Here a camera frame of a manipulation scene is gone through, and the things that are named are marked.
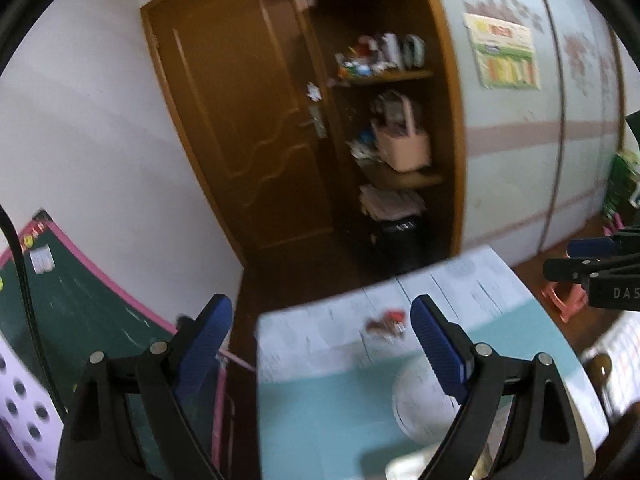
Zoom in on pink basket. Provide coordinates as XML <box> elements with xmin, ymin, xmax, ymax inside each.
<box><xmin>372</xmin><ymin>91</ymin><xmax>432</xmax><ymax>172</ymax></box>

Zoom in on wall poster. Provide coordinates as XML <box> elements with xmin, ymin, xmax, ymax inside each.
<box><xmin>462</xmin><ymin>12</ymin><xmax>542</xmax><ymax>91</ymax></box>

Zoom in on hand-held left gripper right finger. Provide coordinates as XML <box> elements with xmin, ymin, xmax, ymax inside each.
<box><xmin>410</xmin><ymin>295</ymin><xmax>586</xmax><ymax>480</ymax></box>

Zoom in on brown wooden shelf unit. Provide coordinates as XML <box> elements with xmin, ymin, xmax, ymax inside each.
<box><xmin>300</xmin><ymin>0</ymin><xmax>468</xmax><ymax>281</ymax></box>

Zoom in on round floral plate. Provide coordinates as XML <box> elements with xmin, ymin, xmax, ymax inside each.
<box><xmin>392</xmin><ymin>357</ymin><xmax>516</xmax><ymax>446</ymax></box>

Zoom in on wooden bed post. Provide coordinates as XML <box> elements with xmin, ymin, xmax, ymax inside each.
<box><xmin>582</xmin><ymin>352</ymin><xmax>613</xmax><ymax>386</ymax></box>

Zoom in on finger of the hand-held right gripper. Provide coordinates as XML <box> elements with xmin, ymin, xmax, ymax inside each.
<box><xmin>543</xmin><ymin>256</ymin><xmax>640</xmax><ymax>283</ymax></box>
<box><xmin>567</xmin><ymin>227</ymin><xmax>640</xmax><ymax>261</ymax></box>

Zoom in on green and pink bag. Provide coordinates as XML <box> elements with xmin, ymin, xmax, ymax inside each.
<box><xmin>602</xmin><ymin>150</ymin><xmax>640</xmax><ymax>226</ymax></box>

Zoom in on green chalkboard with pink frame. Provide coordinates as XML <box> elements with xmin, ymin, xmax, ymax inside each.
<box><xmin>0</xmin><ymin>208</ymin><xmax>236</xmax><ymax>480</ymax></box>

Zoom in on black cable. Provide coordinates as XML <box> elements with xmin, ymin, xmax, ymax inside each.
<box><xmin>0</xmin><ymin>205</ymin><xmax>68</xmax><ymax>411</ymax></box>

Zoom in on stack of papers on shelf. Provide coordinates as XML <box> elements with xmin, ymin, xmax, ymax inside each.
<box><xmin>360</xmin><ymin>183</ymin><xmax>426</xmax><ymax>221</ymax></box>

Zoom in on pink plastic stool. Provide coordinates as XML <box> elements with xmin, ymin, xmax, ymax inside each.
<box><xmin>542</xmin><ymin>280</ymin><xmax>591</xmax><ymax>323</ymax></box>

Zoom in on pale sliding wardrobe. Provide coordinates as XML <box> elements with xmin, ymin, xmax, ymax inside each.
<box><xmin>430</xmin><ymin>0</ymin><xmax>640</xmax><ymax>261</ymax></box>

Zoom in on red clear snack packet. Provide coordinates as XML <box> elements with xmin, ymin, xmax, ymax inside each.
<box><xmin>365</xmin><ymin>310</ymin><xmax>406</xmax><ymax>338</ymax></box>

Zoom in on brown wooden door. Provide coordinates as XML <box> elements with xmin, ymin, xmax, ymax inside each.
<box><xmin>141</xmin><ymin>0</ymin><xmax>351</xmax><ymax>268</ymax></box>

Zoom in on row of bottles and toys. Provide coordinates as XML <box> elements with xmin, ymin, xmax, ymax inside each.
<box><xmin>334</xmin><ymin>32</ymin><xmax>427</xmax><ymax>80</ymax></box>

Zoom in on plaid blanket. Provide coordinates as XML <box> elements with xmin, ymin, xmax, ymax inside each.
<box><xmin>582</xmin><ymin>317</ymin><xmax>640</xmax><ymax>416</ymax></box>

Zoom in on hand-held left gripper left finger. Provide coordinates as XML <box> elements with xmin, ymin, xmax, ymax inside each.
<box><xmin>55</xmin><ymin>294</ymin><xmax>233</xmax><ymax>480</ymax></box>

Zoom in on white dotted sheet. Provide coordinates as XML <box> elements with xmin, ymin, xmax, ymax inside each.
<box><xmin>0</xmin><ymin>330</ymin><xmax>61</xmax><ymax>480</ymax></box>

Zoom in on black bin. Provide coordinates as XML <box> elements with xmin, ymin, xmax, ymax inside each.
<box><xmin>372</xmin><ymin>215</ymin><xmax>426</xmax><ymax>271</ymax></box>

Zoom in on small items beside basket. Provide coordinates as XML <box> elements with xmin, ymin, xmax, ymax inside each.
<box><xmin>350</xmin><ymin>130</ymin><xmax>381</xmax><ymax>161</ymax></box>

